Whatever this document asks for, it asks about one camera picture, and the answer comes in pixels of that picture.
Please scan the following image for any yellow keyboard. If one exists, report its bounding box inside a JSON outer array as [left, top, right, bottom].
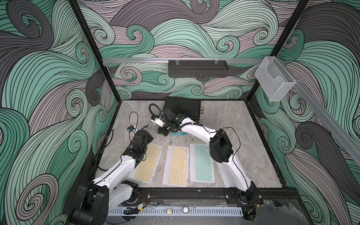
[[128, 143, 163, 184], [162, 146, 189, 188]]

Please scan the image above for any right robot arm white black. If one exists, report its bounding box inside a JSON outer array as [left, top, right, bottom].
[[151, 108, 263, 206]]

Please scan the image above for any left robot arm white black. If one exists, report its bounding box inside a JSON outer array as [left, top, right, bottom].
[[68, 129, 153, 225]]

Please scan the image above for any green keyboard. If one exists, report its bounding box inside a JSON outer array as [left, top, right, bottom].
[[190, 143, 215, 183]]

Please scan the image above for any white keyboard far right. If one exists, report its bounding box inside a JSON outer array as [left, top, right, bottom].
[[217, 163, 237, 188]]

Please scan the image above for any black flat box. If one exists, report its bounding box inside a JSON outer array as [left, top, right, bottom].
[[163, 97, 201, 122]]

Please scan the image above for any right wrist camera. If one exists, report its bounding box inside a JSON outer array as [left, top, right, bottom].
[[151, 115, 165, 127]]

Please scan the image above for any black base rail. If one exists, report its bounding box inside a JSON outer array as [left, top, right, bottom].
[[75, 187, 302, 205]]

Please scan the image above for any black wall tray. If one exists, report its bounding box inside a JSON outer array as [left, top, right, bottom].
[[168, 60, 229, 78]]

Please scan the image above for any aluminium wall rail back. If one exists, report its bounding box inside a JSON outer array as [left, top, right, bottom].
[[102, 57, 265, 65]]

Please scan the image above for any aluminium wall rail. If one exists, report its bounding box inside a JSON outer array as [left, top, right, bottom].
[[276, 58, 360, 163], [102, 57, 265, 65]]

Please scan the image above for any white slotted cable duct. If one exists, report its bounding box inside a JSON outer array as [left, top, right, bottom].
[[108, 206, 244, 218]]

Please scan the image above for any clear acrylic wall holder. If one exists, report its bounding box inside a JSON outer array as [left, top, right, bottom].
[[255, 56, 296, 102]]

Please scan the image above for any aluminium wall rail right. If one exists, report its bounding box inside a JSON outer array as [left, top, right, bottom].
[[276, 58, 360, 163]]

